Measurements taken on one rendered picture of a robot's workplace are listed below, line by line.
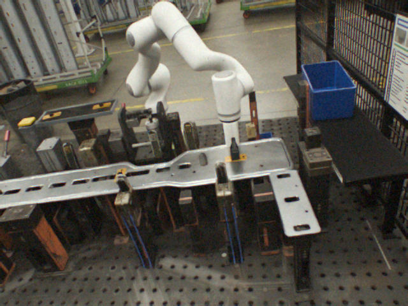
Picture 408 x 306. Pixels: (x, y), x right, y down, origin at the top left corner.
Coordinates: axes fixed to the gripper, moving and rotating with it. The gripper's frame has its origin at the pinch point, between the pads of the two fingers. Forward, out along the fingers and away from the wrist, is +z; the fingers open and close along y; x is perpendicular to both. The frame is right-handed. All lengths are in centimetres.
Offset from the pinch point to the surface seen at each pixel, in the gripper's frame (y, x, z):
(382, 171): 23, 45, 0
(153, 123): -19.4, -32.3, -7.2
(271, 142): -7.1, 15.2, 2.9
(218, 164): 18.2, -5.9, -8.5
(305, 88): -13.7, 30.7, -15.3
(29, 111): -227, -221, 61
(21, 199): 7, -86, 3
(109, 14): -760, -249, 53
